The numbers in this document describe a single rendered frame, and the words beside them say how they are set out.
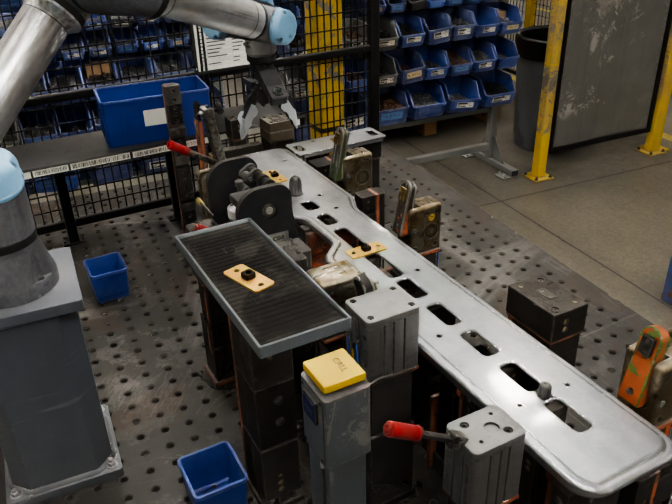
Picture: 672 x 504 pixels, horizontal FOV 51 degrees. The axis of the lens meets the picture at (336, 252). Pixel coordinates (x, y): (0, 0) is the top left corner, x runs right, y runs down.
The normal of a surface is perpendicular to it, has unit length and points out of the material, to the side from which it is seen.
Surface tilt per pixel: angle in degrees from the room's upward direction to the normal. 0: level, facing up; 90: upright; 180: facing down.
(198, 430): 0
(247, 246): 0
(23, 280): 73
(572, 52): 91
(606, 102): 89
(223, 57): 90
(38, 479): 90
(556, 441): 0
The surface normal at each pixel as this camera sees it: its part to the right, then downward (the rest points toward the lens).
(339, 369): -0.03, -0.88
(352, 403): 0.48, 0.41
